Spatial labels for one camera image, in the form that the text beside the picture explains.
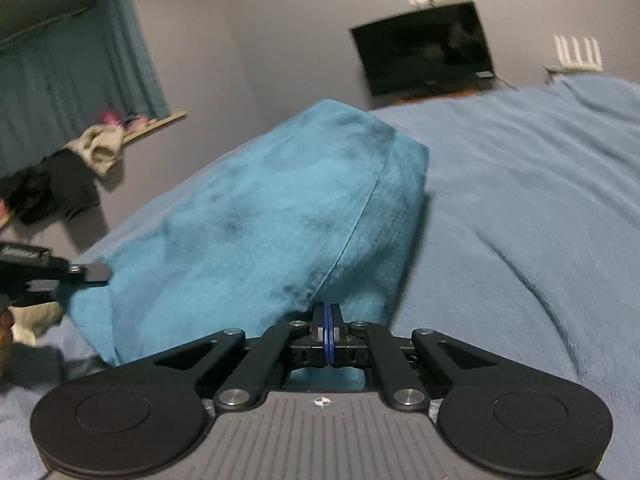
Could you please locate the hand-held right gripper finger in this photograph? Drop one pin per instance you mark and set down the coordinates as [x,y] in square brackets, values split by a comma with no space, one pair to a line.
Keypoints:
[322,332]
[334,332]

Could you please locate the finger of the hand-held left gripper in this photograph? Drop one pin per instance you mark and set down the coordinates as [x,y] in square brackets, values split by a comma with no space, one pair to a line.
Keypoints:
[92,273]

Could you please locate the teal hooded jacket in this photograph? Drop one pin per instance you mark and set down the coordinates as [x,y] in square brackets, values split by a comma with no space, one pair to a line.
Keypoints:
[260,220]

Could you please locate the person's left hand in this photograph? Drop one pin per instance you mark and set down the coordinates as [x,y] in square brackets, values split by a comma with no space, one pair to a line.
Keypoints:
[4,330]

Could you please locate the small beige cloth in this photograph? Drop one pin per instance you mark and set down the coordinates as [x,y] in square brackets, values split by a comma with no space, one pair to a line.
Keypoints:
[35,322]

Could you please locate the black hanging garment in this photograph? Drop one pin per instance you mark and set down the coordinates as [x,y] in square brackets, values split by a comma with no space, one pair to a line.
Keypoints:
[50,187]

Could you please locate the beige crumpled garment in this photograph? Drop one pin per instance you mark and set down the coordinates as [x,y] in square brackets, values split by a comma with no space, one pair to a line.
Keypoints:
[97,150]

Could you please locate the pink cloth items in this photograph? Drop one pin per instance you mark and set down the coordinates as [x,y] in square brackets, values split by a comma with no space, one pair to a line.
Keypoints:
[125,120]

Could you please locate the beige window sill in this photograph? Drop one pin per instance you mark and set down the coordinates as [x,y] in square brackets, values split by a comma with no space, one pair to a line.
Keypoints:
[155,125]

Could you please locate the teal window curtain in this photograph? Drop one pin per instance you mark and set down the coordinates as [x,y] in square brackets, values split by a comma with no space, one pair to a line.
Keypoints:
[75,75]

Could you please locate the light blue bed blanket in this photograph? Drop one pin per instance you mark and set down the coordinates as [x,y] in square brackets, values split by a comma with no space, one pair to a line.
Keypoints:
[525,200]

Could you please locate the wooden television stand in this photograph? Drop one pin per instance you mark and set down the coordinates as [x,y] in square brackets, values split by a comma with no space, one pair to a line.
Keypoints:
[450,94]

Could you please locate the white router with antennas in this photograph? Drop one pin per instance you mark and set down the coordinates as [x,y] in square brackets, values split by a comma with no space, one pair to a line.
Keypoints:
[575,57]

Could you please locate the black wall television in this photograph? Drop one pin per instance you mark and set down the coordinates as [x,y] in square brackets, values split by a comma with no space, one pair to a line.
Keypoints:
[425,50]

